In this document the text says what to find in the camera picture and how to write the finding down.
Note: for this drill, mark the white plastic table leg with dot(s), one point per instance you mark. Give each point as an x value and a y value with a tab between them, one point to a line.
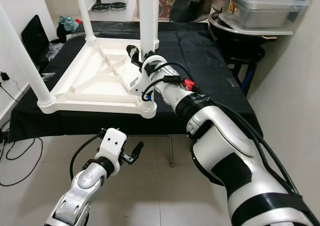
85	11
25	56
149	19

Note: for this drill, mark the white plastic table top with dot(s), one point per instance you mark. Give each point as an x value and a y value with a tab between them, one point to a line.
100	89

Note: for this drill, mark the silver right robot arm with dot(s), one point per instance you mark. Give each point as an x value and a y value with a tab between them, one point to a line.
230	146

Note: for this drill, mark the metal support table leg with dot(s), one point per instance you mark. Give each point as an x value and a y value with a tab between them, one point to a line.
171	151

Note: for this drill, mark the black weight plate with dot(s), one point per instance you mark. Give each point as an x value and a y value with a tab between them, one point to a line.
101	6
117	5

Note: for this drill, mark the black tablecloth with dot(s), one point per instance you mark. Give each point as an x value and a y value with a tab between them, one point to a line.
200	46

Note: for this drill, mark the red garment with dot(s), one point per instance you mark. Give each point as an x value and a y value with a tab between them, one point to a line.
78	21

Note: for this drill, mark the teal cloth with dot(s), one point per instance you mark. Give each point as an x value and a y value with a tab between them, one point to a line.
67	22

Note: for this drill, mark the black round pot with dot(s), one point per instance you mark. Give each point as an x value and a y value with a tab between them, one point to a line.
190	4

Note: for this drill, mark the crumpled clear plastic bag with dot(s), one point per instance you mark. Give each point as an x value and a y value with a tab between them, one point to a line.
55	51

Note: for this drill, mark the clear plastic wrapper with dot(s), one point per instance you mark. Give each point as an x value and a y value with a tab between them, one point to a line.
47	76

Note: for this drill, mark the large black round basin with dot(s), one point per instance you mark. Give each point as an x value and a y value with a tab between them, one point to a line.
235	41

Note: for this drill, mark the black fabric bag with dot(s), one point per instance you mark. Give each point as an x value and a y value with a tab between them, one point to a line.
32	34

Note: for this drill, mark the black power strip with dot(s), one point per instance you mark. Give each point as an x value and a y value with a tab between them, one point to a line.
4	136

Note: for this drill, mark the clear plastic storage box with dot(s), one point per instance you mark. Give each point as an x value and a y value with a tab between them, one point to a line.
265	11

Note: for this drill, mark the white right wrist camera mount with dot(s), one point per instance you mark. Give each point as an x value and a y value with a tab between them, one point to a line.
145	82

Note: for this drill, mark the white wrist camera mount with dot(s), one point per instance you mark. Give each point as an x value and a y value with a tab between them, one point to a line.
145	82
114	142

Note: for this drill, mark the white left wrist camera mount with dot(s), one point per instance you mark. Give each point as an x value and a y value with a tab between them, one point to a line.
114	142

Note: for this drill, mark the large black wall plug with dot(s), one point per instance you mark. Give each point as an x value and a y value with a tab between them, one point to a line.
5	76

